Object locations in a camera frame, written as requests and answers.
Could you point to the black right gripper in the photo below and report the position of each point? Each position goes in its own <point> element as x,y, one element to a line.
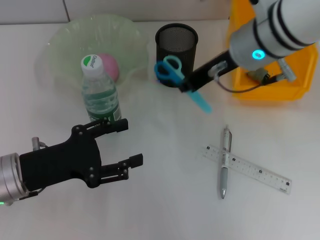
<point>212,70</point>

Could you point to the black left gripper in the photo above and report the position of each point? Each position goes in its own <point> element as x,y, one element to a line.
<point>62,162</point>

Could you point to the blue scissors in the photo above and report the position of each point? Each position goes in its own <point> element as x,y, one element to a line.
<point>202,102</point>

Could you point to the clear green-label water bottle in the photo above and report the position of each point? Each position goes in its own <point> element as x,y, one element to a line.
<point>100,95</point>

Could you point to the grey retractable pen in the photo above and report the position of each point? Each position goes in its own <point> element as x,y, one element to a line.
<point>224,175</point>

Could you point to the transparent plastic ruler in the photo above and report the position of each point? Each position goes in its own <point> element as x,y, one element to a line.
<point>260,172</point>

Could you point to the black mesh pen cup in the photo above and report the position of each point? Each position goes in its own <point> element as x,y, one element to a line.
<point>175,40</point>

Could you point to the pink peach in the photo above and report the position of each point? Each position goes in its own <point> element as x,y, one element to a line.
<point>112,67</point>

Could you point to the green wavy glass plate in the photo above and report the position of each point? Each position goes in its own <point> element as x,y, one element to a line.
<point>67,37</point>

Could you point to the yellow plastic storage bin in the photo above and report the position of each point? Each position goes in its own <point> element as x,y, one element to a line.
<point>270,92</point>

